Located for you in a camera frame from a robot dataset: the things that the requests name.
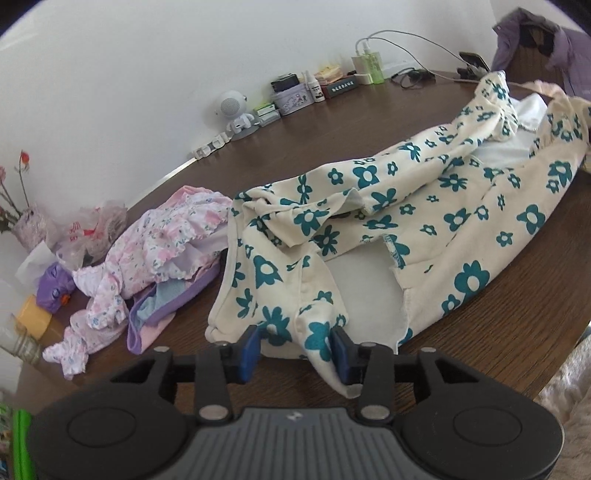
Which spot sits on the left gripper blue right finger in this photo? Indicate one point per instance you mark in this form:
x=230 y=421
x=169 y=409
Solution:
x=369 y=366

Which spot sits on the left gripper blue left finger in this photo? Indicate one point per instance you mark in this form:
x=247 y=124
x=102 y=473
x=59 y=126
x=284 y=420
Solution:
x=220 y=364

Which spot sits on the cream teal flower garment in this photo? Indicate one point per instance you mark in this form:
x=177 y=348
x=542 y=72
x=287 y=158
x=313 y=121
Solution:
x=386 y=246

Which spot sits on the purple trimmed pastel garment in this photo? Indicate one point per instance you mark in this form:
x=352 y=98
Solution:
x=155 y=307

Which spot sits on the purple plush toy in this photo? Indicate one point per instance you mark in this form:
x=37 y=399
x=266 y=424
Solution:
x=55 y=288

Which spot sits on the crumpled plastic bag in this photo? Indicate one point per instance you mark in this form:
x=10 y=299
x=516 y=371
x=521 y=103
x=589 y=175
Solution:
x=86 y=237

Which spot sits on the white tissue pack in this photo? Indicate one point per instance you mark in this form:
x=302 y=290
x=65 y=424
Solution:
x=34 y=266

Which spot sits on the white power strip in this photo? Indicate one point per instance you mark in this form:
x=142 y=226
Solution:
x=207 y=149

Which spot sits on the vase with dried roses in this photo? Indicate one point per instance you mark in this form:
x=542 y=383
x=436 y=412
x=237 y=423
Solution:
x=28 y=224

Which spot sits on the white round robot toy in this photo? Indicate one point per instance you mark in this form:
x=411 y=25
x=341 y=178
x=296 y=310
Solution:
x=240 y=122

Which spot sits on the black label box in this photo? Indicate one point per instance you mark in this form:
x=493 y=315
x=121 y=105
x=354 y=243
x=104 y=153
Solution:
x=340 y=87

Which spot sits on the small white dropper bottle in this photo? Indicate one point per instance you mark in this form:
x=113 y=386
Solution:
x=314 y=87

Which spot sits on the green liquid bottle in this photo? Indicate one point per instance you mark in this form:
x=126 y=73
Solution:
x=374 y=65

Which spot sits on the phone on clip stand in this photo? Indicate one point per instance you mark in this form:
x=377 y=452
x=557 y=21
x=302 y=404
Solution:
x=475 y=68

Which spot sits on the purple jacket on chair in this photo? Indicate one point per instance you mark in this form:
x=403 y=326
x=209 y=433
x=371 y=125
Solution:
x=531 y=47

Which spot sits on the white charger with cable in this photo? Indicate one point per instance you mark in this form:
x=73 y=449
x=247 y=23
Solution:
x=363 y=44

